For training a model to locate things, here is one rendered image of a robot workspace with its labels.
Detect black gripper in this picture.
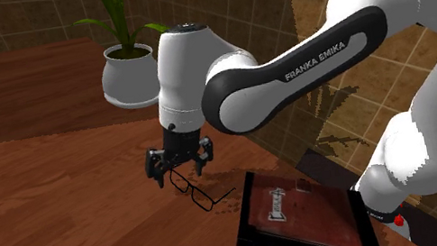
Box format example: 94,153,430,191
138,116,220,192

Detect black eyeglasses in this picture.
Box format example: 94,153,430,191
166,159,241,218

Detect green plant in white pot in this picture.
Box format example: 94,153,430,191
68,0,183,117

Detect black framed red tablet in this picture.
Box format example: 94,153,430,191
223,150,383,246

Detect dark robot stand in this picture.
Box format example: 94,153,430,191
293,128,437,246

